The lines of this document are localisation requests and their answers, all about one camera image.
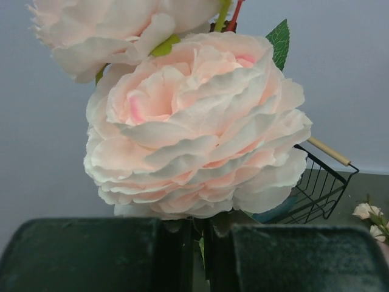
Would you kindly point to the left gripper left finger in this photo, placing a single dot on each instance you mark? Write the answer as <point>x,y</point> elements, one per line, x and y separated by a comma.
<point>98,254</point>

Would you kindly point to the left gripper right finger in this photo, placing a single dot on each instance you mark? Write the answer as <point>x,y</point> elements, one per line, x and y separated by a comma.
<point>276,257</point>

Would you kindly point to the pale pink peony stem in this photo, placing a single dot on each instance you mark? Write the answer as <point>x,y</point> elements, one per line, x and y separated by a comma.
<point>189,118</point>

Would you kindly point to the dark teal plate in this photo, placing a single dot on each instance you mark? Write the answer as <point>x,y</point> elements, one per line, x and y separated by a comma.
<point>282,209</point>

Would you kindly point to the small pink rose sprig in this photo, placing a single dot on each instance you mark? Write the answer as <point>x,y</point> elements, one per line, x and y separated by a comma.
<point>366,211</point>

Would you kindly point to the black wire basket wooden handles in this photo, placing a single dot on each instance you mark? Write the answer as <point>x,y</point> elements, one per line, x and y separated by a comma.
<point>319,189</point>

